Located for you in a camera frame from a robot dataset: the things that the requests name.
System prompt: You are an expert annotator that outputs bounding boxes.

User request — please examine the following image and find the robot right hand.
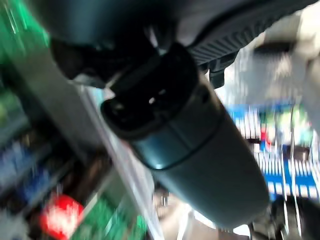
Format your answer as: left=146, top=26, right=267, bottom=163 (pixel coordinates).
left=41, top=0, right=308, bottom=230

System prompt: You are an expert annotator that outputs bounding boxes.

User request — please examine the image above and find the blue plastic shopping basket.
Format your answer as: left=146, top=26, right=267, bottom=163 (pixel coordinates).
left=224, top=103, right=320, bottom=200

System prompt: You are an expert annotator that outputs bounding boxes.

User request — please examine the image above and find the cola bottle red cap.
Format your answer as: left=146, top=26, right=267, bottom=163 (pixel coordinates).
left=39, top=194, right=85, bottom=239

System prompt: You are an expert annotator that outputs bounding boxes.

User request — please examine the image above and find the dark metal shelf board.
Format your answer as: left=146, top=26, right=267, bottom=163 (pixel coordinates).
left=7, top=44, right=162, bottom=240

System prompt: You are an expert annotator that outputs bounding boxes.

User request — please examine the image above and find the green snack bag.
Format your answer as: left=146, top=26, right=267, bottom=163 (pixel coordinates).
left=0, top=0, right=50, bottom=65

